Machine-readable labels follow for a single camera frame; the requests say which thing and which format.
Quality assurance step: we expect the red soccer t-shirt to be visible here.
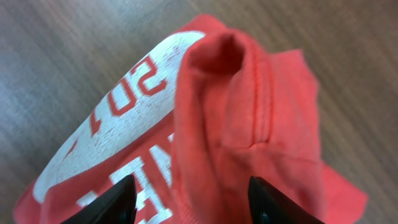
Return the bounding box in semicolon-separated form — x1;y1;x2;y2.
13;15;367;223

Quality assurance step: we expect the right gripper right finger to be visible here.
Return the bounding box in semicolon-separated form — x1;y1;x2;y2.
248;176;324;224

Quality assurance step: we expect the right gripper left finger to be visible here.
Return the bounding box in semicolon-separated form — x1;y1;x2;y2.
62;174;137;224

